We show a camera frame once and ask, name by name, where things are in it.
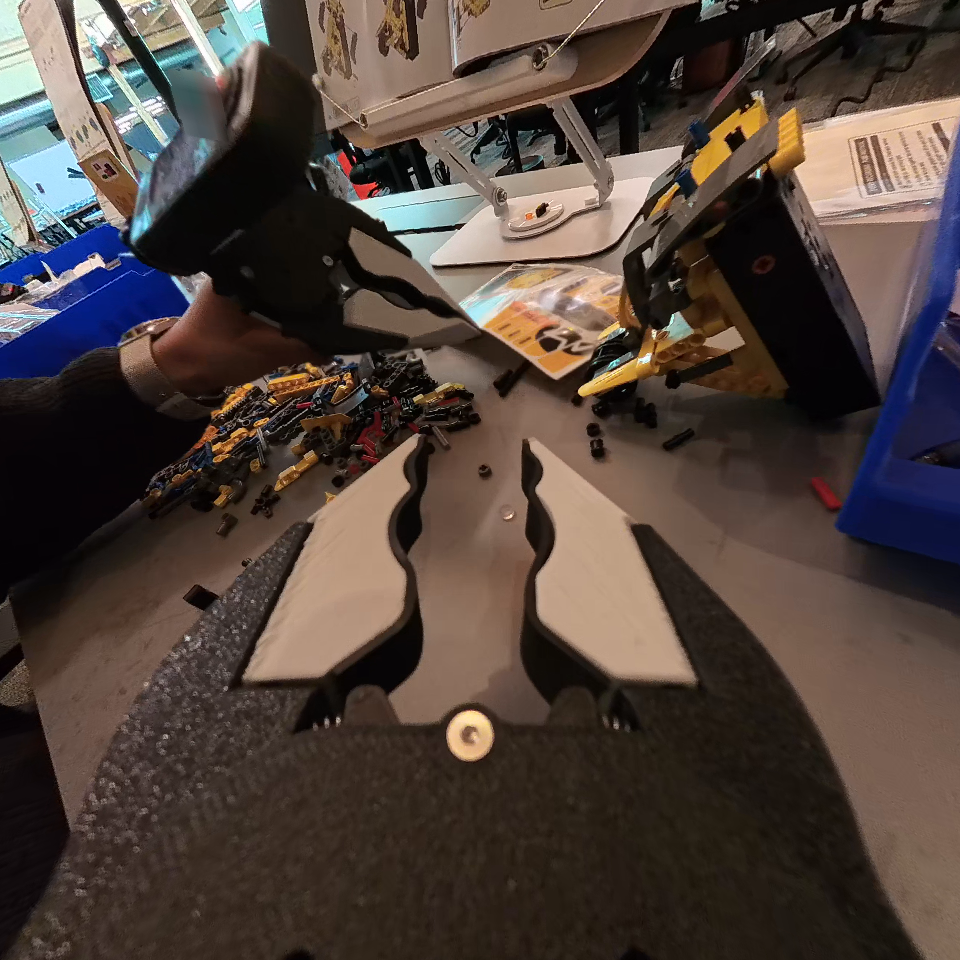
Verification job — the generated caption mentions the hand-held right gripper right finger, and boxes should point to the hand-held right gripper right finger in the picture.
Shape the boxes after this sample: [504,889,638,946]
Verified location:
[521,437,700,689]

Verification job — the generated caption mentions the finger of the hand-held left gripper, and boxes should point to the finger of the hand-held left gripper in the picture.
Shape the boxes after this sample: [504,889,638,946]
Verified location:
[343,227,483,330]
[339,287,485,352]

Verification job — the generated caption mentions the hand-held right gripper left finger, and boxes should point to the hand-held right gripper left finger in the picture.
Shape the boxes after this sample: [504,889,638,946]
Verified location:
[240,435,432,687]

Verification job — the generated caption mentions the pile of toy building pieces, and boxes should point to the pile of toy building pieces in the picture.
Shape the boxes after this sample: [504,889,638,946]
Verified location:
[141,356,483,537]

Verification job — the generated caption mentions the yellow sticker sheet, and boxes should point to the yellow sticker sheet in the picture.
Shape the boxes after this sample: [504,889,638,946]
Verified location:
[459,262,639,382]

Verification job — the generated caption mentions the yellow toy vehicle model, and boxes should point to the yellow toy vehicle model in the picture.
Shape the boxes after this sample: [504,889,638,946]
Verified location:
[577,93,882,421]

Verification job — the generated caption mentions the person's left forearm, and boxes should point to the person's left forearm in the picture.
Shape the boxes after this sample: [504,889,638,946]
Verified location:
[0,346,204,601]

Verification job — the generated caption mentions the person's left hand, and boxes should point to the person's left hand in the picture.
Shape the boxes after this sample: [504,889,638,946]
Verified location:
[153,287,333,402]

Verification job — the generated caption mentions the blue bin holding bags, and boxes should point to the blue bin holding bags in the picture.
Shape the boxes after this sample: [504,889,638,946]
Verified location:
[0,223,190,380]

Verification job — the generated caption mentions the scattered black toy pins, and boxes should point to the scattered black toy pins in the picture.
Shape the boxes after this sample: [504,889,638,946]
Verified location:
[491,358,697,460]

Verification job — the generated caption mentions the brown cardboard box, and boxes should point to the brown cardboard box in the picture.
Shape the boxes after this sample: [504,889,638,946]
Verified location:
[78,146,144,226]

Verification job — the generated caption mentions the silver wristwatch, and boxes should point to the silver wristwatch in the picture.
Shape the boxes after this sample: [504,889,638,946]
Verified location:
[118,318,226,421]

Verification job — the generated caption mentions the black divider panel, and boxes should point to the black divider panel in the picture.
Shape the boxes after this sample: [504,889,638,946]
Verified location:
[266,0,320,76]

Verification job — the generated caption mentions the white book stand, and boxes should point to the white book stand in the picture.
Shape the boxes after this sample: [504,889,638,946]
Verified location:
[315,0,676,270]

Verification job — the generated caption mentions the open instruction booklet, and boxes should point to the open instruction booklet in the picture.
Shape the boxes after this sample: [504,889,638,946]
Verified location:
[303,0,702,125]

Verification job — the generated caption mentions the clear bags of toy parts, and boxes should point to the clear bags of toy parts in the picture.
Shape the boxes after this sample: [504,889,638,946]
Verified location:
[0,251,121,316]

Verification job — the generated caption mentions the black slanted pole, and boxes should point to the black slanted pole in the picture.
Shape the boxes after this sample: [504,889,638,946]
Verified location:
[97,0,181,121]

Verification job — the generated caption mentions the tall printed cardboard box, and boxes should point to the tall printed cardboard box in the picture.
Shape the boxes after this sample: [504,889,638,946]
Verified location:
[18,0,106,166]

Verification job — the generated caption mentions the blue bin holding paper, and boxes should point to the blue bin holding paper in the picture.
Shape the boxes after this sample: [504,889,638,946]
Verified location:
[836,112,960,564]

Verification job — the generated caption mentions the paper in clear sleeve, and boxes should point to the paper in clear sleeve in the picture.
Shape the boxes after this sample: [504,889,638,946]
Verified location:
[795,116,960,219]

